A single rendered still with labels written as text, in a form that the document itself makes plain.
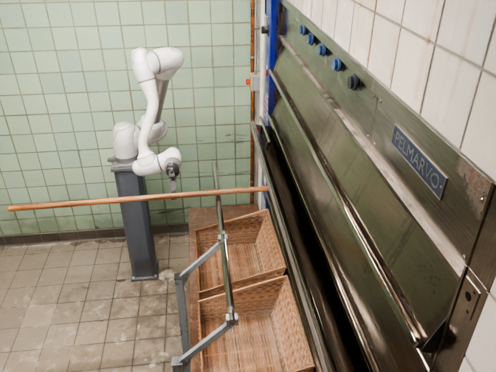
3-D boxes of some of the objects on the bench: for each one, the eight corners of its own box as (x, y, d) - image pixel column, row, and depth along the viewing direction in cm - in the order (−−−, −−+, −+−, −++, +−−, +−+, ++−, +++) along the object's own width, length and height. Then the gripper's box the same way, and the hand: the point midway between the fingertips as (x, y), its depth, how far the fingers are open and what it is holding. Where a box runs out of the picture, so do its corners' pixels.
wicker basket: (268, 241, 297) (269, 207, 282) (286, 304, 250) (288, 266, 235) (194, 248, 291) (192, 213, 277) (198, 314, 244) (195, 276, 229)
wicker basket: (286, 310, 246) (288, 272, 231) (312, 406, 198) (317, 366, 184) (197, 319, 240) (194, 282, 226) (203, 421, 193) (199, 381, 178)
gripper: (177, 148, 250) (178, 167, 232) (181, 187, 263) (181, 207, 245) (164, 149, 249) (163, 168, 231) (167, 187, 262) (167, 208, 244)
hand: (173, 187), depth 239 cm, fingers open, 13 cm apart
